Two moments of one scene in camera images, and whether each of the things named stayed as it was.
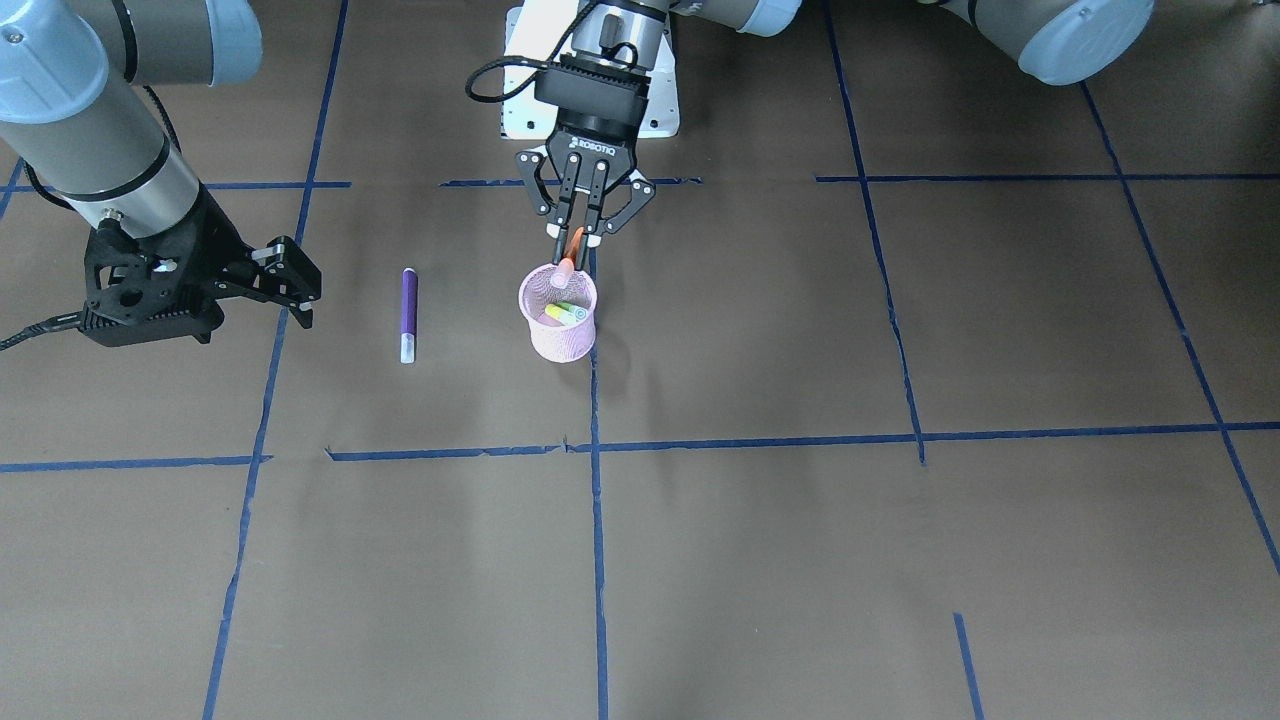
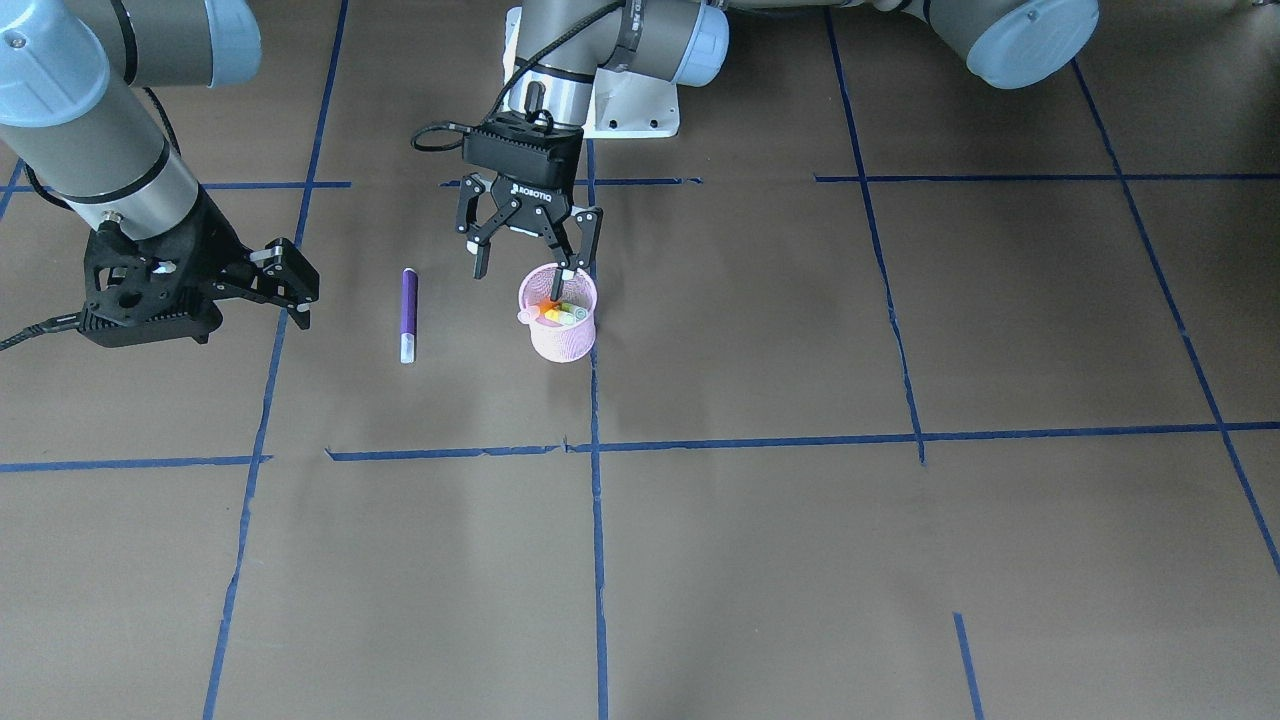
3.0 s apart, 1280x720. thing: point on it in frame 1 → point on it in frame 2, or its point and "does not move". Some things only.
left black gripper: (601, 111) → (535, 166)
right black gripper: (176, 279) does not move
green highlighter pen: (578, 312) does not move
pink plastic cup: (560, 344) does not move
